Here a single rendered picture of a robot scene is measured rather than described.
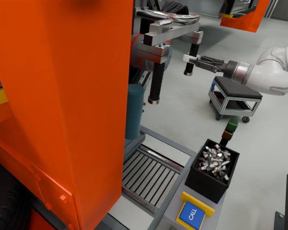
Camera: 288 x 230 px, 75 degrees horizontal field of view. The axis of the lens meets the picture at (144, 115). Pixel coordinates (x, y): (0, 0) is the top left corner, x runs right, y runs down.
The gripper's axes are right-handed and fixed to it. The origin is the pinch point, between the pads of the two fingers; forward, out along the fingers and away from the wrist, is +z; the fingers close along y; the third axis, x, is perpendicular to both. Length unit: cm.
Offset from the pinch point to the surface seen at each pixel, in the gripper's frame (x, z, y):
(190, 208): -35, -27, -47
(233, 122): -17.0, -28.4, -11.9
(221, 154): -25.7, -29.4, -24.1
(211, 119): -83, -12, 88
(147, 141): -75, 20, 11
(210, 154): -26.1, -25.6, -26.3
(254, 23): -15, 2, 345
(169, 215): -38, -22, -51
